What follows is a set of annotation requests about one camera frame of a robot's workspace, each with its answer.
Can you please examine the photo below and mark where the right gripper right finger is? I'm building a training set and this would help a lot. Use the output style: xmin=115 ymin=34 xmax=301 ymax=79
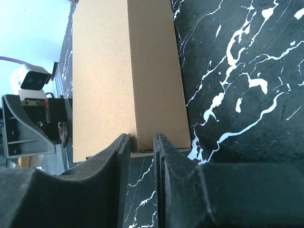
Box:
xmin=153 ymin=133 xmax=304 ymax=228

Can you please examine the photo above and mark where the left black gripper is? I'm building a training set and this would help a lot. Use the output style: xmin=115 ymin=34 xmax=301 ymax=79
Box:
xmin=1 ymin=95 xmax=73 ymax=157

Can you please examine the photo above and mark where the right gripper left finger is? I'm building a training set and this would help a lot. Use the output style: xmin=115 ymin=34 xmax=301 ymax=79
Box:
xmin=0 ymin=133 xmax=131 ymax=228

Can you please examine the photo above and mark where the cardboard box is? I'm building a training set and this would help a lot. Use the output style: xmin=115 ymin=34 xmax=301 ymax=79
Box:
xmin=72 ymin=0 xmax=191 ymax=162

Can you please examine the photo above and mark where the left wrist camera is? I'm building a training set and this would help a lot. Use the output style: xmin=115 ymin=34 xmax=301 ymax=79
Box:
xmin=10 ymin=64 xmax=51 ymax=101

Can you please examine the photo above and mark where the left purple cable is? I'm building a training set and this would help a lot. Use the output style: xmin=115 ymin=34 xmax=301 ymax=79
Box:
xmin=0 ymin=56 xmax=31 ymax=66

